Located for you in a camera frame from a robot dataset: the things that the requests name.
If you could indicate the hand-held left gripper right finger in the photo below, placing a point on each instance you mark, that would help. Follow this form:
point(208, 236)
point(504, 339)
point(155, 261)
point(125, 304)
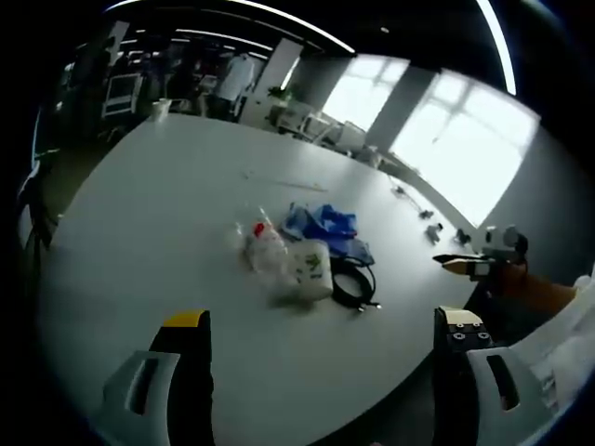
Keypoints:
point(458, 395)

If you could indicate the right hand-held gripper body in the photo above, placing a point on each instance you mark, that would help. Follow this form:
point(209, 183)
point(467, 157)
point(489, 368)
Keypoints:
point(504, 241)

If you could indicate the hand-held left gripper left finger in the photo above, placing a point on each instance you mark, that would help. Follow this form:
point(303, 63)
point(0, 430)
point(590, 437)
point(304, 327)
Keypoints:
point(186, 385)

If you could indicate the blue cloth item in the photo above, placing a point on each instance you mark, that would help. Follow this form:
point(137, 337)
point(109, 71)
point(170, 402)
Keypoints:
point(332, 227)

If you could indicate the white tissue pack item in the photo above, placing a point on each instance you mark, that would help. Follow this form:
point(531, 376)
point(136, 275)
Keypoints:
point(310, 269)

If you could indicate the clear plastic bag item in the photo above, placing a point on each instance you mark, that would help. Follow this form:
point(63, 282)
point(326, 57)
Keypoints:
point(267, 253)

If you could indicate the white tabletop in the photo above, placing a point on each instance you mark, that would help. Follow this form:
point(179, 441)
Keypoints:
point(176, 223)

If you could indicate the small dark clamp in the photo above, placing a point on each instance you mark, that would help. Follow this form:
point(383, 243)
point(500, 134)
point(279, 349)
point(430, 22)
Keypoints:
point(426, 214)
point(435, 233)
point(463, 235)

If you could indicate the large bright window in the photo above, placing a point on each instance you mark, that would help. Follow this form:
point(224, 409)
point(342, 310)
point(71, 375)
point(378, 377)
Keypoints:
point(469, 144)
point(362, 90)

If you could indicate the person's white clothing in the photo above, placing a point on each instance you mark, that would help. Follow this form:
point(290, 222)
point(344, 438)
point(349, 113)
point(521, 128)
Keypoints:
point(567, 353)

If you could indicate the long ceiling light strip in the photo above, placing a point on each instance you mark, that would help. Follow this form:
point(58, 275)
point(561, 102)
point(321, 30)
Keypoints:
point(499, 42)
point(297, 23)

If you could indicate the green potted plant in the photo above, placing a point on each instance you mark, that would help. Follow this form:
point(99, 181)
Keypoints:
point(280, 93)

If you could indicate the white paper cup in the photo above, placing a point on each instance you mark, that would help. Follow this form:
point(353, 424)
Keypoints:
point(160, 109)

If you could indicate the white framed cart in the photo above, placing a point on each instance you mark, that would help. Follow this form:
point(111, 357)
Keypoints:
point(122, 95)

